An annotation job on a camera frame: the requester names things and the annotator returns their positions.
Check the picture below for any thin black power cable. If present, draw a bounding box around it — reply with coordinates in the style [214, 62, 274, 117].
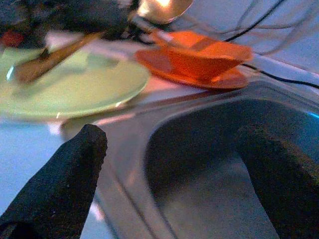
[243, 63, 319, 90]
[225, 0, 287, 42]

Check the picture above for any shiny metal spoon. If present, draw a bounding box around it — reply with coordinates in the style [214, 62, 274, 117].
[128, 0, 195, 33]

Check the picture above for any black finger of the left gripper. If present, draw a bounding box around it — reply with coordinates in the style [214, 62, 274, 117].
[48, 0, 140, 40]

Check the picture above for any orange plastic bowl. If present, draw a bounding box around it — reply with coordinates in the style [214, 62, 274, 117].
[151, 30, 254, 82]

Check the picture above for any light green plate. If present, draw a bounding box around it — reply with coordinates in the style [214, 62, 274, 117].
[0, 47, 150, 119]

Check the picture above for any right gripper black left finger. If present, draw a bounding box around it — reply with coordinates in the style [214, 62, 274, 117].
[0, 123, 108, 239]

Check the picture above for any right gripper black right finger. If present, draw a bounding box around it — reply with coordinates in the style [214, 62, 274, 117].
[235, 119, 319, 239]

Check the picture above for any stainless steel sink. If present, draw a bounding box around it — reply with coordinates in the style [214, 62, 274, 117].
[61, 81, 319, 239]

